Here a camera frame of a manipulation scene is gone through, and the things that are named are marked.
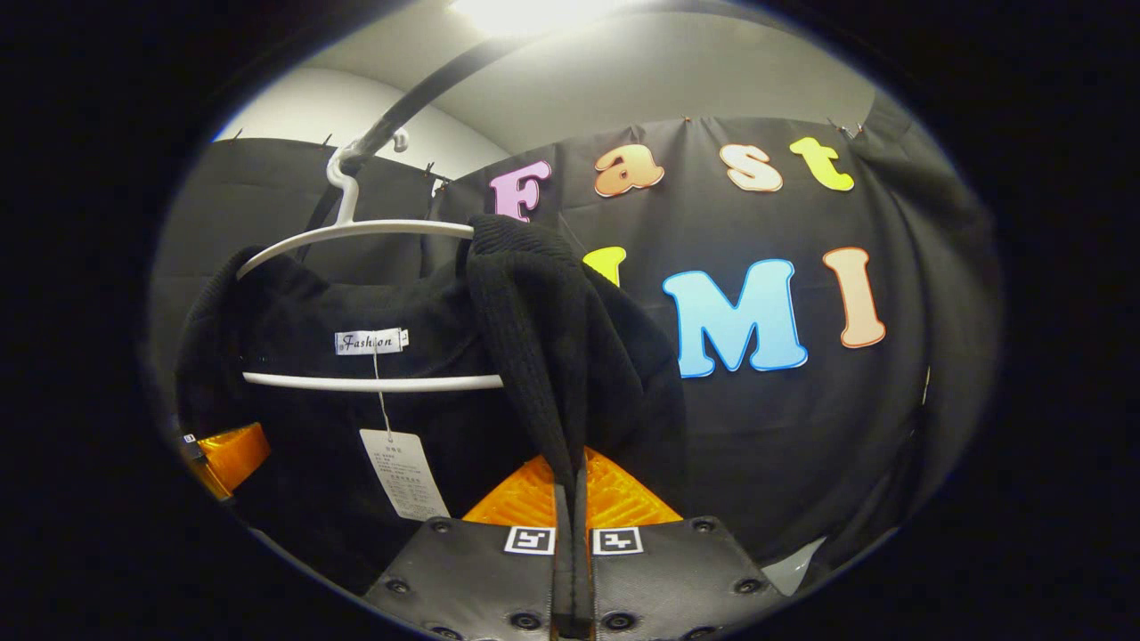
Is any large ceiling light panel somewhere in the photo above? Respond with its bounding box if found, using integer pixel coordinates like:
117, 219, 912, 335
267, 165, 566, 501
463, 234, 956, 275
450, 0, 624, 37

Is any black metal clothes rack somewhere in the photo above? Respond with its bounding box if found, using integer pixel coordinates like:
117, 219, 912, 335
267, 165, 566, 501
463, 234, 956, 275
298, 31, 553, 264

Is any white flat board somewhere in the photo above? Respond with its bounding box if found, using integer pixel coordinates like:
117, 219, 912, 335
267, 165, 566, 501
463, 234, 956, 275
764, 537, 825, 596

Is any black knit jacket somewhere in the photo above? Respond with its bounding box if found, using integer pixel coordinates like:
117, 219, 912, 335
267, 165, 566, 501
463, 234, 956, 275
174, 214, 687, 593

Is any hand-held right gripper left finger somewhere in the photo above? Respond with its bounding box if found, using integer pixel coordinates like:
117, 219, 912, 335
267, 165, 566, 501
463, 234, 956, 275
365, 454, 573, 641

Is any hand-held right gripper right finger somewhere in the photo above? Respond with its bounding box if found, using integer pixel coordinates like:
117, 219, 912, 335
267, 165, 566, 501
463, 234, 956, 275
574, 445, 785, 641

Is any black backdrop cloth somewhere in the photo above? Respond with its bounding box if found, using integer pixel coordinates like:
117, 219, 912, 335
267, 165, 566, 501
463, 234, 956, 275
151, 93, 1003, 571

